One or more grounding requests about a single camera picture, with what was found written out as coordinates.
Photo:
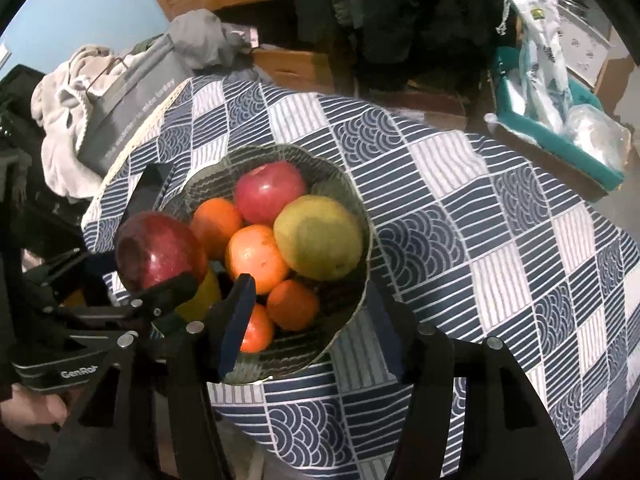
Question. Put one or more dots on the person left hand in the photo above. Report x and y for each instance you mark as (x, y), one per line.
(26, 408)

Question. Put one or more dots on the grey clothing pile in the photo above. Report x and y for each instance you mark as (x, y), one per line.
(199, 43)

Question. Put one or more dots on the cardboard box under bin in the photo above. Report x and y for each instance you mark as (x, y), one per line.
(583, 185)

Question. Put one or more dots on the black hanging coat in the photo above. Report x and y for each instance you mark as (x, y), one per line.
(449, 42)

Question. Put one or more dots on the yellow mango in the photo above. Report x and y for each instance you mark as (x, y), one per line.
(207, 295)

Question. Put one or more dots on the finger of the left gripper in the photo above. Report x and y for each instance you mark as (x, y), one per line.
(164, 297)
(72, 264)

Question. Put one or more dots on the blue patterned tablecloth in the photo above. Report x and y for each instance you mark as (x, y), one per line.
(472, 236)

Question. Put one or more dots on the printed rice bag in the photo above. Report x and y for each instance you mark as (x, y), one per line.
(537, 50)

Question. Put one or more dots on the yellow-green mango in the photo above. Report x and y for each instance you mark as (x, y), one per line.
(319, 238)

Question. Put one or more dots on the dark red apple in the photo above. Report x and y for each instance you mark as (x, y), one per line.
(152, 247)

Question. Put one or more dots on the teal plastic bin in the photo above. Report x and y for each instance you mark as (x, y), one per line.
(510, 110)

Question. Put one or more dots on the beige towel pile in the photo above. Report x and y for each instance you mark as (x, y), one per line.
(62, 104)

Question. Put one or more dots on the dark glass fruit bowl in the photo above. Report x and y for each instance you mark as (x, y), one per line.
(340, 301)

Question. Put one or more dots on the clear plastic bag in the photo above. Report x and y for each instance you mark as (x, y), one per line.
(598, 135)

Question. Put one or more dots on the large orange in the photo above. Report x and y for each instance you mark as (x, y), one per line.
(253, 250)

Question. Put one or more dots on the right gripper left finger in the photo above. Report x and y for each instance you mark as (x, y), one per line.
(206, 352)

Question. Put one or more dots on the small red-orange tangerine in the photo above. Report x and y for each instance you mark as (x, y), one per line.
(259, 332)

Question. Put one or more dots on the white printed carton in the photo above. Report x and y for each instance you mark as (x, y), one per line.
(585, 49)

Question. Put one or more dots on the grey paper shopping bag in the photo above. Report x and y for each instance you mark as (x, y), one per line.
(132, 98)

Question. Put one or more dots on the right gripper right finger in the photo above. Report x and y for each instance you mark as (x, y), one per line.
(421, 356)

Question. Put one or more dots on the wooden drawer box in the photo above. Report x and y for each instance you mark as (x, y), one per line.
(303, 71)

